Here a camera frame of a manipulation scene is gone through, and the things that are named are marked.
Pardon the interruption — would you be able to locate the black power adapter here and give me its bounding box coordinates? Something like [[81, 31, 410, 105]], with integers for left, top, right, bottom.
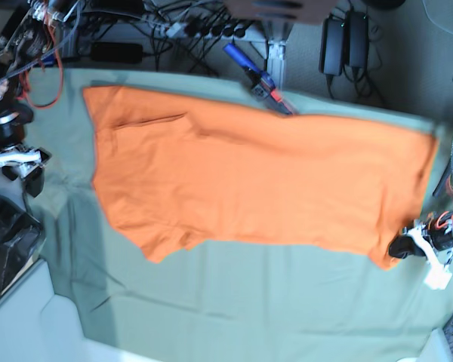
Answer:
[[319, 18, 346, 76], [347, 11, 369, 69]]

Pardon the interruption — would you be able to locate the black power brick left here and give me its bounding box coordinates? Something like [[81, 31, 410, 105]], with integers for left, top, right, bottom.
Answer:
[[90, 41, 143, 64]]

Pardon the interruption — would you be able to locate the blue clamp at centre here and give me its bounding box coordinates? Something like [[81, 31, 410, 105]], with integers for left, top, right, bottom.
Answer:
[[223, 43, 297, 115]]

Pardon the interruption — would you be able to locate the green table cloth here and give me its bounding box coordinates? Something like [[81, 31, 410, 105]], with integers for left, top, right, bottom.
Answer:
[[27, 69, 453, 361]]

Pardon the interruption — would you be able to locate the aluminium frame post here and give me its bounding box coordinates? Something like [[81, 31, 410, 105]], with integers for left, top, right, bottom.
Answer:
[[261, 20, 293, 89]]

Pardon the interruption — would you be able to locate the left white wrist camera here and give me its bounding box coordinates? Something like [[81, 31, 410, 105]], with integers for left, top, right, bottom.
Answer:
[[424, 265, 452, 290]]

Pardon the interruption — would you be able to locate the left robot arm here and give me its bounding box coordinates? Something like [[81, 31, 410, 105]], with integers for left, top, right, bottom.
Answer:
[[388, 138, 453, 280]]

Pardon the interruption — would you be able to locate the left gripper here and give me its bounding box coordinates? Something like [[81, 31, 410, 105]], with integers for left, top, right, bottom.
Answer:
[[388, 211, 453, 268]]

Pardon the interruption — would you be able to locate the black plastic bag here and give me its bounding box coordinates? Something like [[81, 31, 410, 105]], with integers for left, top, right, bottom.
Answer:
[[0, 195, 43, 294]]

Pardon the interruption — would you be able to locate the black power adapter right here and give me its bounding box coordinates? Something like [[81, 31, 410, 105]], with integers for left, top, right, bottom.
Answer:
[[319, 18, 346, 76]]

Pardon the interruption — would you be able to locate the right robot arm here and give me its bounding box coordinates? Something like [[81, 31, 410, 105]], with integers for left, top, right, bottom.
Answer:
[[0, 1, 81, 197]]

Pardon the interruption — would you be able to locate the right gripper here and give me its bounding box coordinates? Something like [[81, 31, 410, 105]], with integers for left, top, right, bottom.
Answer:
[[0, 105, 51, 198]]

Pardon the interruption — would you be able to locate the orange T-shirt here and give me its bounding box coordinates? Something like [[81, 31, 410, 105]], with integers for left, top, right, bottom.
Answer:
[[83, 86, 439, 269]]

